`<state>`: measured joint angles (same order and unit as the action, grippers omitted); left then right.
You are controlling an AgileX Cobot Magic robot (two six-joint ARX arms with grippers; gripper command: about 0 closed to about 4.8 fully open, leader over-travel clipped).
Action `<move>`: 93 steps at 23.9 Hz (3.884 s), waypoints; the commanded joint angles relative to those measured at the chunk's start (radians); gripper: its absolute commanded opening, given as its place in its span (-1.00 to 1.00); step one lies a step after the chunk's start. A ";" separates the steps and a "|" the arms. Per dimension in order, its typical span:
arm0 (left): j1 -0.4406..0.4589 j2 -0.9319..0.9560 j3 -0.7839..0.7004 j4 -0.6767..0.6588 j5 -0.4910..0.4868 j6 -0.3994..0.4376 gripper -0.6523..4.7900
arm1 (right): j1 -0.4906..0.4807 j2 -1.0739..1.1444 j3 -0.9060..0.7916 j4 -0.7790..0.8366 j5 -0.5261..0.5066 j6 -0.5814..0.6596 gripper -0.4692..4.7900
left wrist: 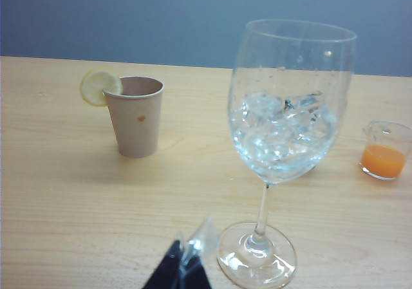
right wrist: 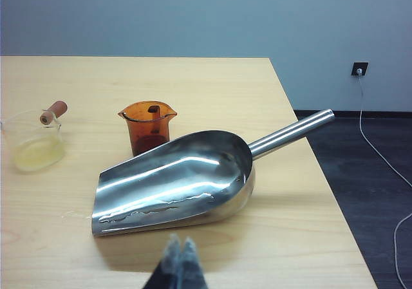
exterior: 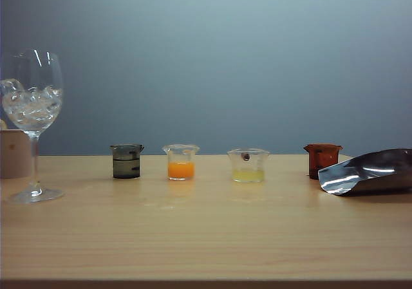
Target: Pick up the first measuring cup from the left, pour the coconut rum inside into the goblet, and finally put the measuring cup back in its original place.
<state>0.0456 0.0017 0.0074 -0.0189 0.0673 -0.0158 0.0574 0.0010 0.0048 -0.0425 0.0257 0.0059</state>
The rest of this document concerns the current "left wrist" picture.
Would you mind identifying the beige paper cup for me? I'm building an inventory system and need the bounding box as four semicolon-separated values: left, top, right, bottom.
102;75;165;158

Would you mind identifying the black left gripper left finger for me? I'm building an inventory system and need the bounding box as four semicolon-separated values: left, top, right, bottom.
143;232;185;289

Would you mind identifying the clear stemmed wine glass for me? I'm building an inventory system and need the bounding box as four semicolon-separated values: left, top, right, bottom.
216;19;358;289

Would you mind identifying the yellow lemon slice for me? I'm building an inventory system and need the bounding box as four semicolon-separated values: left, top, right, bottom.
79;69;123;107

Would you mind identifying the clear ice cube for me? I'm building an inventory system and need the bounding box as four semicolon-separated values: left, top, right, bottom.
241;91;284;124
244;124;306;161
285;90;326;109

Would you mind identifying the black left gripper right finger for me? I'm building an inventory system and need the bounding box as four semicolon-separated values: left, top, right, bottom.
179;217;220;289

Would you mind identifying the clear measuring cup orange juice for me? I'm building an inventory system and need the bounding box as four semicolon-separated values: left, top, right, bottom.
359;120;412;181

